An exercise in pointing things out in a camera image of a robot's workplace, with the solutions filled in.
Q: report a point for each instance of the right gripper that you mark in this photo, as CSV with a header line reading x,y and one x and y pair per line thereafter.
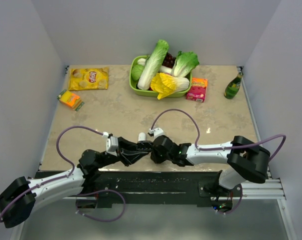
x,y
155,157

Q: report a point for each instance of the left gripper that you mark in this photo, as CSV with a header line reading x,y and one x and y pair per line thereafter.
x,y
127,151

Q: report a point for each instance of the black earbud charging case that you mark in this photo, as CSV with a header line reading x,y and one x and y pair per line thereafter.
x,y
144,146

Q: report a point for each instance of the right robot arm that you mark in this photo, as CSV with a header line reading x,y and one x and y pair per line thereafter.
x,y
245,163

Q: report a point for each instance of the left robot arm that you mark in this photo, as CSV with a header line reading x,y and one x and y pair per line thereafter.
x,y
26,195

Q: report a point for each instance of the white earbud charging case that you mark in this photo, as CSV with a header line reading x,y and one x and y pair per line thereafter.
x,y
141,137

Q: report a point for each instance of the yellow napa cabbage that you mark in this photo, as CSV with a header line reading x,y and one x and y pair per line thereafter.
x,y
166,85

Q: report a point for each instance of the pink snack box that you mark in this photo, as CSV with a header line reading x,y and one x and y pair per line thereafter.
x,y
197,91

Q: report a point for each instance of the green plastic basin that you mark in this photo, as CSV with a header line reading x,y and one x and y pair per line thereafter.
x,y
149,93

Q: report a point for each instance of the yellow orange sponge pack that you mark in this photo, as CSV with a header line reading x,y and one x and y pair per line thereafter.
x,y
70,100

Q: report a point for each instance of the yellow chips bag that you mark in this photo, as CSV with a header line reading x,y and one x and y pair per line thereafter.
x,y
81,79

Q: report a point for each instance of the small green cabbage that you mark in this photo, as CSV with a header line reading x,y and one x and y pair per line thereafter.
x,y
136,71

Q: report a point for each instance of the tall napa cabbage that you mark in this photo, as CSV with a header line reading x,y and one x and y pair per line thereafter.
x,y
153,64

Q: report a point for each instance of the dark red grapes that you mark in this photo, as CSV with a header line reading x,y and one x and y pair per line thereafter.
x,y
169,61

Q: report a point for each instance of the green leafy lettuce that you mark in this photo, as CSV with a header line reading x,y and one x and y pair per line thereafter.
x,y
184,63

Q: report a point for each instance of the green glass bottle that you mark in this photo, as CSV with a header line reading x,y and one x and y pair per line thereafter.
x,y
233,87

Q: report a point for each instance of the white radish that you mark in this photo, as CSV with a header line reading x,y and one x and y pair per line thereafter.
x,y
163,69

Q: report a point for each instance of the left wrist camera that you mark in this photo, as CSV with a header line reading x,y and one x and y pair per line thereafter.
x,y
111,143

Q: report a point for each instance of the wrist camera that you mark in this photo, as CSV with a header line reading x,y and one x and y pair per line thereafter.
x,y
156,132
111,143

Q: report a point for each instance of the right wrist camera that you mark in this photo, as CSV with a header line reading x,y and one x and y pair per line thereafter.
x,y
156,132

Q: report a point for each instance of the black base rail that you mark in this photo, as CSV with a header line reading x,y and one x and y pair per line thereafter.
x,y
172,188

